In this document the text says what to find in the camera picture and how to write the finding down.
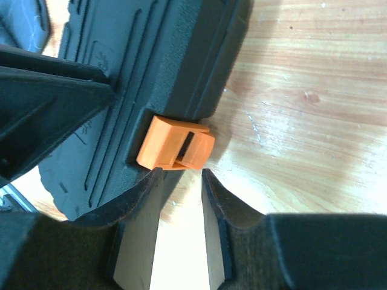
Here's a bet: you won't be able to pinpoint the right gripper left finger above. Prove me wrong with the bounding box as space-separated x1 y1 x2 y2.
1 169 163 289

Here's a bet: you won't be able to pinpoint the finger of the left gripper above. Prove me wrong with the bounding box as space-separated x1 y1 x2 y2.
1 45 109 86
1 66 115 181

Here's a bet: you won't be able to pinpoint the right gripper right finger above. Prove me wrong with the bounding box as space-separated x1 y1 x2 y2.
202 169 386 289

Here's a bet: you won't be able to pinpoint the black plastic tool case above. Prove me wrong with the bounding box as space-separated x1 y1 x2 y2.
39 1 253 220

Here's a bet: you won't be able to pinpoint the grey checked cloth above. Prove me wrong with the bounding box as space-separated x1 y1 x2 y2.
0 0 51 54

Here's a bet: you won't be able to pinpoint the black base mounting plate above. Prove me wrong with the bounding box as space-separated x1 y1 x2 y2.
1 184 38 213

